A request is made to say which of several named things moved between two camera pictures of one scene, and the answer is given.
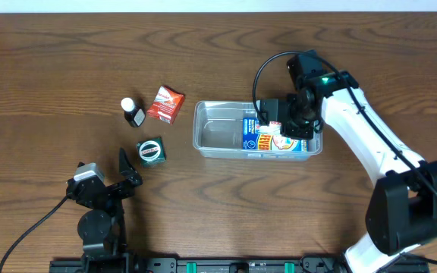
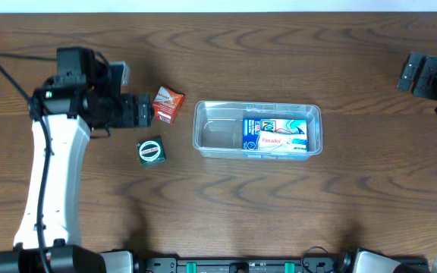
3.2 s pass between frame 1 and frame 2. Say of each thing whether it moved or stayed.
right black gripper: moved
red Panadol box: stayed
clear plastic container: stayed
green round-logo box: stayed
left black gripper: moved
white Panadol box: moved
